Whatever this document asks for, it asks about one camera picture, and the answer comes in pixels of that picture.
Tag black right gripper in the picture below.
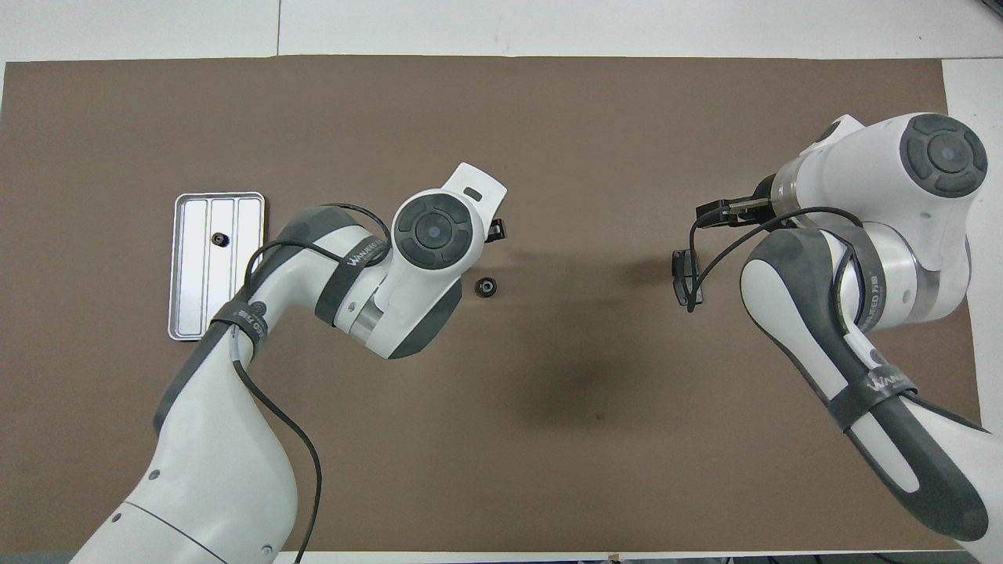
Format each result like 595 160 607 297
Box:
694 174 778 231

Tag silver metal tray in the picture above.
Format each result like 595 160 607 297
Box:
168 192 266 342

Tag rectangular dark brake pad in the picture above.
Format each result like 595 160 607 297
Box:
672 249 704 306

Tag brown table mat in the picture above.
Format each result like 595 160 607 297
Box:
0 55 996 553

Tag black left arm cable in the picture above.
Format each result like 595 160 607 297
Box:
231 202 393 564

